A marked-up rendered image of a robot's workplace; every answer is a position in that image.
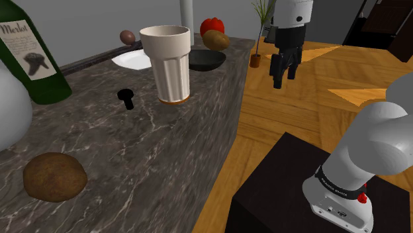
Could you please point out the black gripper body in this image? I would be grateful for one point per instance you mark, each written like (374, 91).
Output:
(290, 40)

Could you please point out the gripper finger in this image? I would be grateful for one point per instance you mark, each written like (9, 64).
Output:
(277, 71)
(293, 67)

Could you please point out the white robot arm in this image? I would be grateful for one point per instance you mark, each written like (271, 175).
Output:
(371, 148)

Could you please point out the potted green plant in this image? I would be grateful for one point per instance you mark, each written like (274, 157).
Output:
(255, 59)

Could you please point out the small brown potato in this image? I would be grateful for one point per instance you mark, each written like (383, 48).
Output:
(216, 40)

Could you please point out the black bowl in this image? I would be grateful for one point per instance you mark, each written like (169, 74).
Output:
(206, 60)

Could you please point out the red bell pepper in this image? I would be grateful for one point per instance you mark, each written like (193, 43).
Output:
(211, 25)

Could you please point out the dark wooden cabinet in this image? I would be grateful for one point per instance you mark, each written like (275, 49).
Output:
(380, 29)

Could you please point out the pale grey pole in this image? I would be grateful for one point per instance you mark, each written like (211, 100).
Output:
(187, 16)

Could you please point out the white ribbed cup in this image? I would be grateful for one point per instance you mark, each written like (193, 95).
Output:
(169, 64)

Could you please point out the dark robot stand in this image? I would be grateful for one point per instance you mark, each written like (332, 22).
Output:
(274, 193)

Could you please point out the white plate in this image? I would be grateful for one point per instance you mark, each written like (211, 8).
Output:
(132, 59)

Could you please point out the small black mushroom-shaped object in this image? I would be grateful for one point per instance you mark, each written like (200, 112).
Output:
(126, 95)

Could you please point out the brown egg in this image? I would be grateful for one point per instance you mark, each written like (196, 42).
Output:
(127, 37)

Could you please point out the green wine bottle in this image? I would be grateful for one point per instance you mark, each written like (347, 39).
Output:
(42, 84)

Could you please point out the large brown potato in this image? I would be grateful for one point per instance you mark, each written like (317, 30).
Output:
(55, 177)

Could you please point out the white round vase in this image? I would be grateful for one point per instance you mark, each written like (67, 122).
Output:
(13, 109)

